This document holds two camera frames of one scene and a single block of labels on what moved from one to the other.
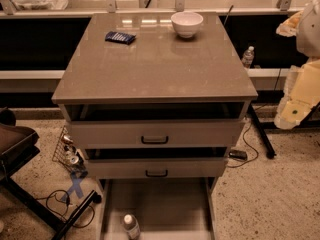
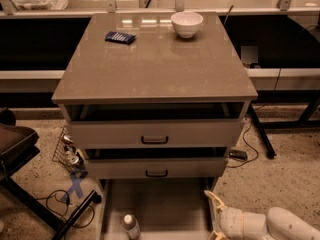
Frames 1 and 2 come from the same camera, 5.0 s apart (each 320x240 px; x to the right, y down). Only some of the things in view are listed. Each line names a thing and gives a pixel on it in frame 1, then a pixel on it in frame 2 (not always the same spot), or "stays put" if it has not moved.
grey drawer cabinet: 157,101 stays put
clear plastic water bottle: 131,226 stays put
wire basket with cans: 68,155 stays put
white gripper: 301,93 → 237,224
